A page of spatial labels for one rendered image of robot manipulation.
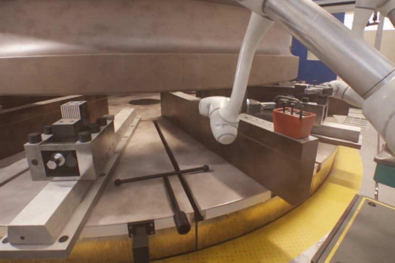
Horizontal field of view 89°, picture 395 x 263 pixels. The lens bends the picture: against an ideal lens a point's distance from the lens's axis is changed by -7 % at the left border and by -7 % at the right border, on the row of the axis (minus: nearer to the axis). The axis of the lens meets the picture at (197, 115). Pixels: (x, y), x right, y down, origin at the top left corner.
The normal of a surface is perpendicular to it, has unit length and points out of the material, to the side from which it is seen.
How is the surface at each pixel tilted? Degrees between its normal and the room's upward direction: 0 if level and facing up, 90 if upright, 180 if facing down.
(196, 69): 90
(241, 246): 0
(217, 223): 90
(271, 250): 0
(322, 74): 90
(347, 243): 0
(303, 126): 97
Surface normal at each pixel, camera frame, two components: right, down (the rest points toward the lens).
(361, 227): 0.00, -0.97
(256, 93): -0.29, 0.25
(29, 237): 0.10, 0.26
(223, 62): 0.46, 0.23
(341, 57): -0.76, 0.24
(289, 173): -0.88, 0.12
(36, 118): 0.96, 0.07
